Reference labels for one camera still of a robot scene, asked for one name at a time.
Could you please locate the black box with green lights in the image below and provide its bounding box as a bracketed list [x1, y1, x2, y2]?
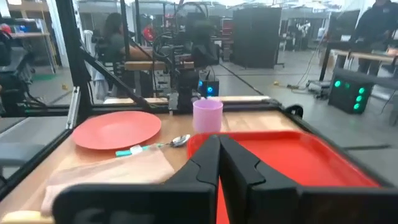
[328, 68, 376, 115]

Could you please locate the lilac plastic mug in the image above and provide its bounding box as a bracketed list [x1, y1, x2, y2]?
[192, 98, 224, 134]

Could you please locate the black box with blue light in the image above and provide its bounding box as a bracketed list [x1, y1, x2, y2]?
[198, 78, 220, 98]

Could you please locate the silver aluminium bracket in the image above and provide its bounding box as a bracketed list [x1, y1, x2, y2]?
[65, 86, 81, 130]

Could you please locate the black partition cabinet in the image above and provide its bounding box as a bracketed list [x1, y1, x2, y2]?
[232, 6, 285, 70]

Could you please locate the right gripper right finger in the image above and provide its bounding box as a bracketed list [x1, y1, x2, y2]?
[219, 134, 398, 224]

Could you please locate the black background robot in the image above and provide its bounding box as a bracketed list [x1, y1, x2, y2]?
[0, 30, 47, 116]

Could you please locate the spoon with teal handle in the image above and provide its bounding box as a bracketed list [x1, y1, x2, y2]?
[115, 134, 192, 157]

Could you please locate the person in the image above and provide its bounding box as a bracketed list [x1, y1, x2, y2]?
[354, 0, 398, 74]
[142, 22, 157, 44]
[96, 12, 139, 94]

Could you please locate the wooden workbench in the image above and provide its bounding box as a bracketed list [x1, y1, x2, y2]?
[8, 18, 58, 74]

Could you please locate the salmon pink plate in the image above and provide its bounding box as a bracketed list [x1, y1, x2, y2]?
[72, 111, 162, 151]

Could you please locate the wooden background table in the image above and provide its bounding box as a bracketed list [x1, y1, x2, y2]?
[124, 46, 196, 72]

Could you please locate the red plastic tray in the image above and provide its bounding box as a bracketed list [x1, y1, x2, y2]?
[187, 130, 381, 224]

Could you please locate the red storage rack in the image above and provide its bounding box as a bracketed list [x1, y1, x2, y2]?
[220, 17, 234, 62]

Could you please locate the black aluminium table frame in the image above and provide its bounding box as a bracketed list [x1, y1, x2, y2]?
[0, 0, 394, 200]

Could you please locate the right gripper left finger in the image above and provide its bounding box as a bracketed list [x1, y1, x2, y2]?
[52, 134, 221, 224]

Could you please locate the beige cloth napkin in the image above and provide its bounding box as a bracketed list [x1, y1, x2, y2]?
[40, 146, 175, 217]

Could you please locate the black-legged background table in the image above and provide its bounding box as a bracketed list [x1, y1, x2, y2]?
[319, 40, 398, 82]

